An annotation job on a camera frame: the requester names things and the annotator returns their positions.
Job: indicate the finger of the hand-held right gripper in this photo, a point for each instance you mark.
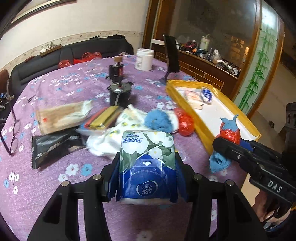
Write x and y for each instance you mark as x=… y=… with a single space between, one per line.
x=231 y=149
x=247 y=144

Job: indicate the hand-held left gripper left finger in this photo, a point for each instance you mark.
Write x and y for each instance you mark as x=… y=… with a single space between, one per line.
x=110 y=185

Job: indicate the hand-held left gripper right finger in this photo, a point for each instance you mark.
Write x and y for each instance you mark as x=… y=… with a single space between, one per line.
x=182 y=185

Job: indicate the red plastic bag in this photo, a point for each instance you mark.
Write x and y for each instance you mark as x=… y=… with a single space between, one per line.
x=229 y=135
x=185 y=124

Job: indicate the small blue knitted piece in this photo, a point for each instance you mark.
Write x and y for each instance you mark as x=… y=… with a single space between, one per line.
x=218 y=162

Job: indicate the yellow tray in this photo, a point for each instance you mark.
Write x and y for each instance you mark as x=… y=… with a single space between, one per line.
x=215 y=115

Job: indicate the blue green floral tissue pack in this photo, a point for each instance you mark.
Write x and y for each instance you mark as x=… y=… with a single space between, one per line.
x=148 y=162

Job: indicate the blue knitted hat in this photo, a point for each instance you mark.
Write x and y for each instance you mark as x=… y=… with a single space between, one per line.
x=157 y=120

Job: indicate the person's right hand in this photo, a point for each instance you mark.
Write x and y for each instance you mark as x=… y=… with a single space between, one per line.
x=262 y=205

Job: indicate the white cloth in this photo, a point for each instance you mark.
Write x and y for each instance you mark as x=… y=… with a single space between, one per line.
x=99 y=143

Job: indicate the dark carved object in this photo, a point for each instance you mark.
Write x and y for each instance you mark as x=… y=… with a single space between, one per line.
x=291 y=120

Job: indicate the blue white crumpled tissue pack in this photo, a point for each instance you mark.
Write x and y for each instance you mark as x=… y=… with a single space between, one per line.
x=206 y=95

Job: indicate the pink tissue pack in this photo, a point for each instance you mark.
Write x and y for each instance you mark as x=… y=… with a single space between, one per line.
x=193 y=98

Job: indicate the clear pack of coloured sheets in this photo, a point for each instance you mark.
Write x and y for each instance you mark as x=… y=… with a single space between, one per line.
x=101 y=118

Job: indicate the black foil bag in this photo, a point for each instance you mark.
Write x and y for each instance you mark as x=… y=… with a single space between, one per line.
x=53 y=148

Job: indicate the bamboo painted glass panel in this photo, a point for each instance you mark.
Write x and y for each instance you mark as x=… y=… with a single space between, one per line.
x=261 y=69

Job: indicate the striped bag with red dot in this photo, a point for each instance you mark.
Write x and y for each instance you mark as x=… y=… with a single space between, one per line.
x=62 y=115

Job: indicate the wooden glass partition cabinet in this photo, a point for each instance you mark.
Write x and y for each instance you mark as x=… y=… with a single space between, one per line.
x=196 y=71

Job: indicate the pile of assorted clutter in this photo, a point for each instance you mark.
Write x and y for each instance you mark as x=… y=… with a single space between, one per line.
x=222 y=62

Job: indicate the black cylindrical motor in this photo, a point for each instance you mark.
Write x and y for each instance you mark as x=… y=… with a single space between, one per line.
x=119 y=97

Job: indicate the black phone stand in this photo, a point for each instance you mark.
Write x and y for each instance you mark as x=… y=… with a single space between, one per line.
x=166 y=77

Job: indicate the purple floral tablecloth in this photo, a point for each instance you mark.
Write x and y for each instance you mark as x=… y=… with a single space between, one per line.
x=57 y=92

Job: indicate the white plastic bottle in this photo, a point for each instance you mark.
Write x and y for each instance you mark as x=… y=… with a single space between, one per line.
x=204 y=42

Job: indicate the black phone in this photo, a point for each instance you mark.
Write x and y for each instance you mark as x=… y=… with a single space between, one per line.
x=172 y=54

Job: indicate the dark ink bottle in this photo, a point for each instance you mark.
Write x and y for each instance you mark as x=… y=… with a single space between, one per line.
x=115 y=70

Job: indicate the metal tweezers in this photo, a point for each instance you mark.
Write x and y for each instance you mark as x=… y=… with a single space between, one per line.
x=31 y=99

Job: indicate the white plastic jar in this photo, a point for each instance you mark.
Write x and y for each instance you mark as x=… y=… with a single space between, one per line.
x=144 y=60

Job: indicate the red gift bag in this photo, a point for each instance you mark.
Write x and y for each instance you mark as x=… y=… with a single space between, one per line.
x=85 y=59

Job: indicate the small red bag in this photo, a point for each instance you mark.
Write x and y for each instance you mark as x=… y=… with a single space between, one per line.
x=64 y=64

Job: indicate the white flat box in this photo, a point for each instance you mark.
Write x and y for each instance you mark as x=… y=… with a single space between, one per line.
x=157 y=42

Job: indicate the small dark items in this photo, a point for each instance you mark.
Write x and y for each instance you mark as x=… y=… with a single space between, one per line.
x=3 y=100

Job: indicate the black sofa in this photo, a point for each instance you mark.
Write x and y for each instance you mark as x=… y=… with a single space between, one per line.
x=69 y=52

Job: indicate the wooden tray with trinkets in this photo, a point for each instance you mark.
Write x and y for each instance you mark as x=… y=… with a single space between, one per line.
x=49 y=49

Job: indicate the brown chair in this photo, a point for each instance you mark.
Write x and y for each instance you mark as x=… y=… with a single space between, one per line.
x=3 y=80

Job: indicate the purple frame eyeglasses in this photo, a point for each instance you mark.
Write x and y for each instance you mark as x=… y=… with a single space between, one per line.
x=11 y=144

